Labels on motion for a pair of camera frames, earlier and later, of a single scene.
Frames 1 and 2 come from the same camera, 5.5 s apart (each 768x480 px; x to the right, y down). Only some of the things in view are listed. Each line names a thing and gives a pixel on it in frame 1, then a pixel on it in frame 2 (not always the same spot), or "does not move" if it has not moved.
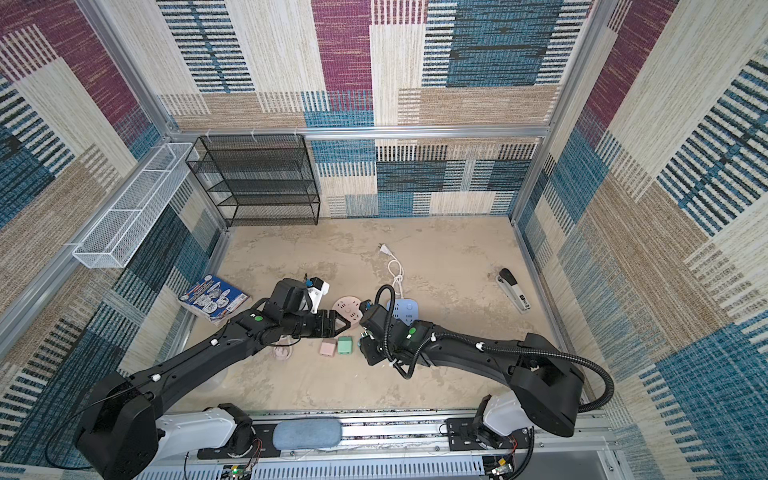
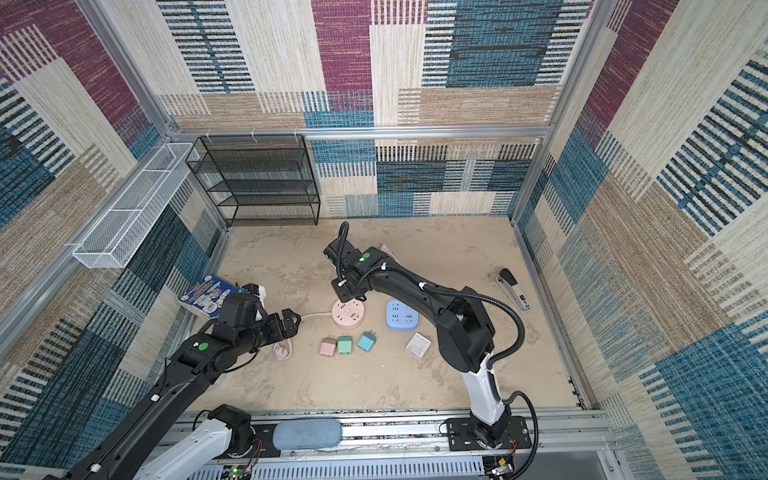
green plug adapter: (345, 345) does not move
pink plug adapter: (328, 347) does not move
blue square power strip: (406, 310) does not move
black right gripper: (367, 347) → (345, 295)
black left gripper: (332, 323) → (278, 332)
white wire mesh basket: (139, 208) does not move
